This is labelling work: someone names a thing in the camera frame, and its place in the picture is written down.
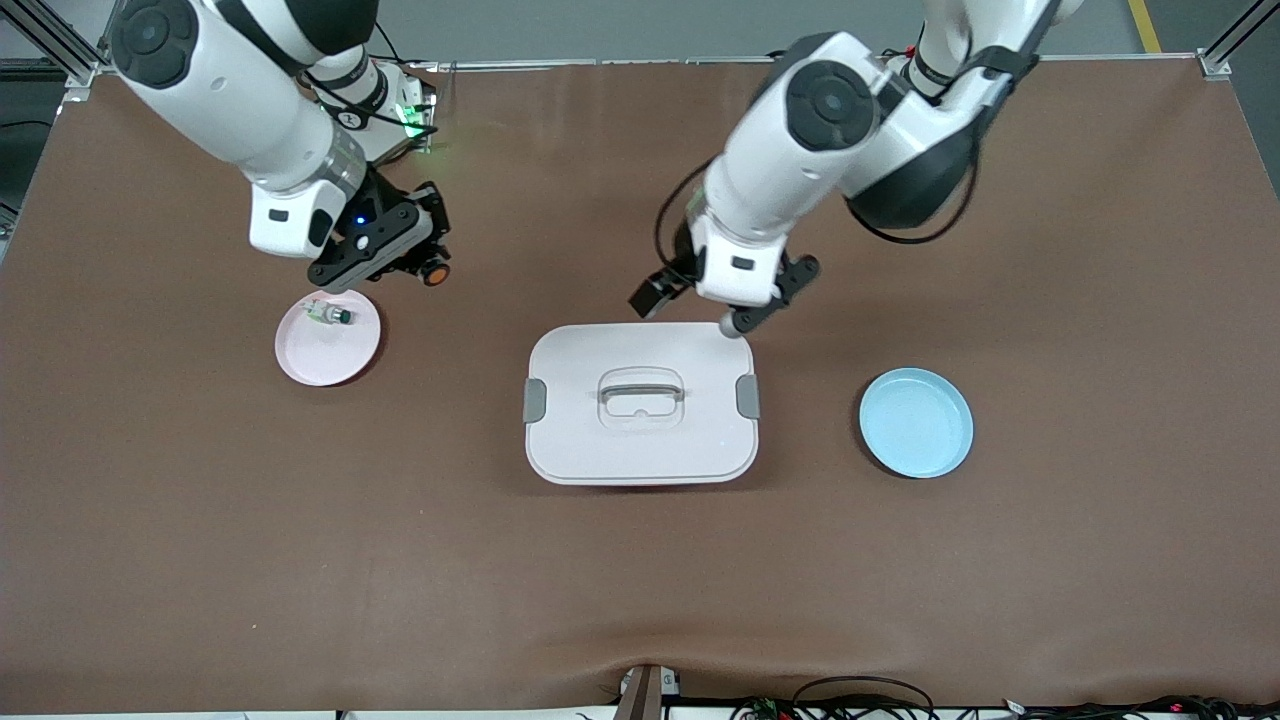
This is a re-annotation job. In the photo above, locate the pink round plate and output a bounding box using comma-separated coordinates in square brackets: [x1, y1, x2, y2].
[274, 288, 382, 388]

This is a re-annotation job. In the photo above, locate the white lidded storage box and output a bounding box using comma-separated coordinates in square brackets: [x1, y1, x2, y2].
[523, 321, 761, 487]

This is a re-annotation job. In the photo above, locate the light blue round plate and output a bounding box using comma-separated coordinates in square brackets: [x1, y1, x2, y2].
[859, 367, 974, 480]

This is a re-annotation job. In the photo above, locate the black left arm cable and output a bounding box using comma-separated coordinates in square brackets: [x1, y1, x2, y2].
[655, 160, 721, 276]

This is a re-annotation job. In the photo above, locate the aluminium frame post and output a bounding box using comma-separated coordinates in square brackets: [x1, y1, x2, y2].
[0, 0, 116, 91]
[1200, 0, 1280, 81]

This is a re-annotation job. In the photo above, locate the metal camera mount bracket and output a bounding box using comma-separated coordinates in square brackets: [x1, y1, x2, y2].
[613, 664, 683, 720]

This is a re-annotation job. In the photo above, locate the black cable bundle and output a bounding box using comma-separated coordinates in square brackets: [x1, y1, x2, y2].
[730, 675, 1280, 720]

